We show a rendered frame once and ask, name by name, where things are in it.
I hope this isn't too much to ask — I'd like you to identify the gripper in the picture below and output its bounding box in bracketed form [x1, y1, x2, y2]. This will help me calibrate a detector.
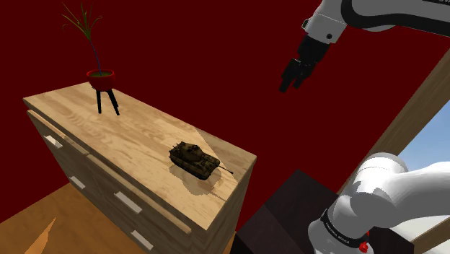
[278, 34, 331, 94]

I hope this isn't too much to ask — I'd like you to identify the wooden chest of drawers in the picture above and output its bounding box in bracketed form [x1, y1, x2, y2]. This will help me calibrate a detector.
[22, 82, 257, 254]

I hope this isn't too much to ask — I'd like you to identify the camouflage toy tank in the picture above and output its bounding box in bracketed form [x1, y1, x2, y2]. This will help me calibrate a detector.
[168, 141, 234, 181]

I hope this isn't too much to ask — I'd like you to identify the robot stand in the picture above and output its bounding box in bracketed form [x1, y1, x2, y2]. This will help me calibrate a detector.
[230, 169, 415, 254]

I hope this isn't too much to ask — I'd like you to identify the window with wooden frame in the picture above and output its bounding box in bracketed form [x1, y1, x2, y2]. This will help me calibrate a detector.
[336, 47, 450, 254]

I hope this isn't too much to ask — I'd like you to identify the red potted plant on stand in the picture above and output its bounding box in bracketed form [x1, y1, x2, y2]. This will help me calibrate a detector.
[61, 2, 120, 116]

